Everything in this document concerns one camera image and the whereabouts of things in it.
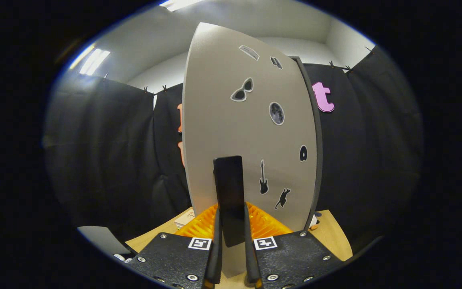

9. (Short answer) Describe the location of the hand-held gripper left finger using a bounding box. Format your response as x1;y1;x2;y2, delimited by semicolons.
125;204;223;289

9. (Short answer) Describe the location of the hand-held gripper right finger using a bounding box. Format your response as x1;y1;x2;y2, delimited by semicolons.
243;202;344;289

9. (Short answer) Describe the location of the black door handle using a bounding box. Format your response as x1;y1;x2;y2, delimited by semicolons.
213;156;247;248

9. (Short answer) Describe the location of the beige shoe cabinet door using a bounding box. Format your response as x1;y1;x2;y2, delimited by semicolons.
182;22;318;277

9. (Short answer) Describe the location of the dark grey shoe cabinet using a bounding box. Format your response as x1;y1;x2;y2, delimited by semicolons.
291;56;324;232

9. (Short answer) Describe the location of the stack of books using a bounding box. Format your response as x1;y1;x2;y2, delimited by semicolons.
174;208;196;229

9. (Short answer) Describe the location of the black backdrop cloth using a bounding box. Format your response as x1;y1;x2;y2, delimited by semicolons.
43;44;424;257

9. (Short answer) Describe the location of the narrow ceiling light panel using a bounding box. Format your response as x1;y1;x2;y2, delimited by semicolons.
79;48;110;76

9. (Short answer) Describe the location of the wide ceiling light panel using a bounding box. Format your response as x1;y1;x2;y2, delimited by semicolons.
159;0;203;12

